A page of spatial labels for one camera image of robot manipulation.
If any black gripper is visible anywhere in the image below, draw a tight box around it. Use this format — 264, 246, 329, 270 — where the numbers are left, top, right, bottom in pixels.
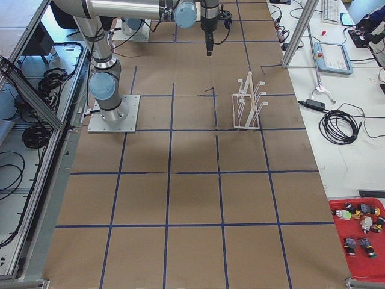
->
205, 30, 214, 57

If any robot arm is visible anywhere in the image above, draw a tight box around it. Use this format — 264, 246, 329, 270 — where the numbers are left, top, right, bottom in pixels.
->
55, 1, 220, 123

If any black power adapter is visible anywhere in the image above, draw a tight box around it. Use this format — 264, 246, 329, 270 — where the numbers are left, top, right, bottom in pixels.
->
298, 99, 325, 111

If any reacher grabber tool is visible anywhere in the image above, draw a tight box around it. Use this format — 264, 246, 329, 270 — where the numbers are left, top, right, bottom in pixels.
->
307, 25, 336, 104

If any teach pendant tablet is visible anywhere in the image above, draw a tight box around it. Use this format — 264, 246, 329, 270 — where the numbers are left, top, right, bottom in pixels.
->
313, 42, 353, 75

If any white keyboard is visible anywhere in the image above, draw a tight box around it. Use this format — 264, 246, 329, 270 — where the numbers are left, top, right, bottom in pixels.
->
321, 0, 340, 25

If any red parts tray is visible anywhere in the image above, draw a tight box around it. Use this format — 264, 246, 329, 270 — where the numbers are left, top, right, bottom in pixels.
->
329, 198, 384, 282

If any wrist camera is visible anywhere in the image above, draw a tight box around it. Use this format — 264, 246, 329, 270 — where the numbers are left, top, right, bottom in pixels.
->
219, 4, 232, 30

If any white wire cup rack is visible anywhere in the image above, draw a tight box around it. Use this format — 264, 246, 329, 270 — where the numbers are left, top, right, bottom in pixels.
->
232, 71, 268, 129

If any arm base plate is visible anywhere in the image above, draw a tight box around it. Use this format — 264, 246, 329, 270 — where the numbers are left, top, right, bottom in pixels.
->
112, 19, 151, 42
88, 95, 140, 133

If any aluminium frame post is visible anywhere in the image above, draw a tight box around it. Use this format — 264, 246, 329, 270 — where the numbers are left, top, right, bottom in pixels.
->
282, 0, 319, 68

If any coiled black cable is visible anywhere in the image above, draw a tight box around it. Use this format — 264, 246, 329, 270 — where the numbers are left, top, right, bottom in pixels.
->
318, 103, 365, 146

